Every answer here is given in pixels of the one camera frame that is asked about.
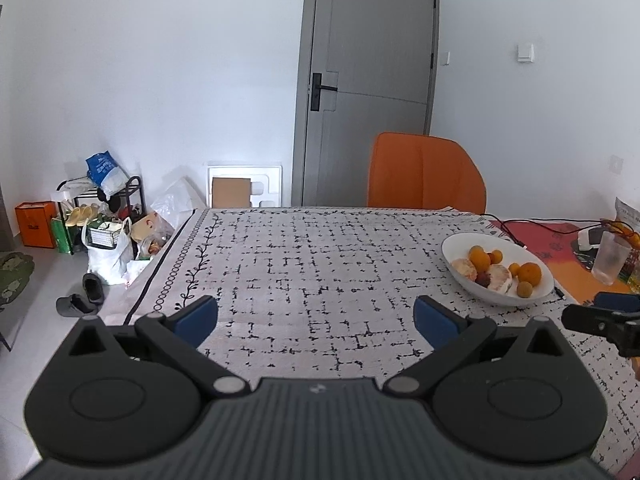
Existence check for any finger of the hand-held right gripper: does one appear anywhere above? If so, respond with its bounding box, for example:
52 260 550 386
594 292 640 313
561 304 640 359

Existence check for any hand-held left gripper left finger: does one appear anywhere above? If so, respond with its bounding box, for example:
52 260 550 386
65 295 251 402

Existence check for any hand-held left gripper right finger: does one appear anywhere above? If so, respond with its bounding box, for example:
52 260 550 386
382 295 568 402

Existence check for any peeled tangerine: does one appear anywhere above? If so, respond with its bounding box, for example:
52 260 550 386
451 258 478 285
486 263 514 294

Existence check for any white plate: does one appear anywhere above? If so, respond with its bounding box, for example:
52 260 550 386
441 232 556 307

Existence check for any ribbed clear glass cup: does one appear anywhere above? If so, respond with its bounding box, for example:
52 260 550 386
591 231 632 286

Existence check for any white and black charger device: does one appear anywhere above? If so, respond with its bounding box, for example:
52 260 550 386
577 227 613 251

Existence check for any grey snack bag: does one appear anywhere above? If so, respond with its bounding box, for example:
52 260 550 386
614 196 640 233

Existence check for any brown bag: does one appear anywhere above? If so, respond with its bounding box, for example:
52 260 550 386
131 211 173 261

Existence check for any white shopping bag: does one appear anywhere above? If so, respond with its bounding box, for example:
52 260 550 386
81 217 135 286

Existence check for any black slipper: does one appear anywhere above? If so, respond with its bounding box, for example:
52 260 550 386
82 273 105 303
56 294 98 317

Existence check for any clear plastic bag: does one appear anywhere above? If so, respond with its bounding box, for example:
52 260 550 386
150 176 206 231

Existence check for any black patterned white tablecloth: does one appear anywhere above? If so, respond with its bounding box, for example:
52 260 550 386
97 205 640 480

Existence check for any brown cardboard sheet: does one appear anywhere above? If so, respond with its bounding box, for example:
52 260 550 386
211 177 251 208

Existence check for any black shoe rack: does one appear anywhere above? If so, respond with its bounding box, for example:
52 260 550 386
56 176 146 256

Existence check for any orange chair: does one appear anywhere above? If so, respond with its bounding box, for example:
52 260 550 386
367 132 487 215

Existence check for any pair of yellow slippers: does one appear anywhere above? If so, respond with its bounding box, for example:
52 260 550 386
66 204 101 226

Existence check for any green paper bag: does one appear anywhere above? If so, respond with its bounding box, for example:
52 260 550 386
50 215 76 254

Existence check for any white foam packaging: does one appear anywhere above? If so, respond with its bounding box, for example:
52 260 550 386
206 162 283 208

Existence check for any blue and white bag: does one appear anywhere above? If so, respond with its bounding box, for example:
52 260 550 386
85 151 132 196

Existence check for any orange box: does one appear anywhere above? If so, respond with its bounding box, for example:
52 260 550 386
14 201 57 249

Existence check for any green cushion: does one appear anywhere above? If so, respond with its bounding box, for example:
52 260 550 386
0 252 35 306

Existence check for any grey door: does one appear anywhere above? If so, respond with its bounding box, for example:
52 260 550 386
291 0 441 207

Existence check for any red cable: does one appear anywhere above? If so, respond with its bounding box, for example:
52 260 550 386
600 219 640 250

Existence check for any black cable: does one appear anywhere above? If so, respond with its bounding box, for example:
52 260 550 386
480 215 608 250

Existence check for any black door handle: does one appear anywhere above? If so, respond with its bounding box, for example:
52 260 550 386
311 73 338 112

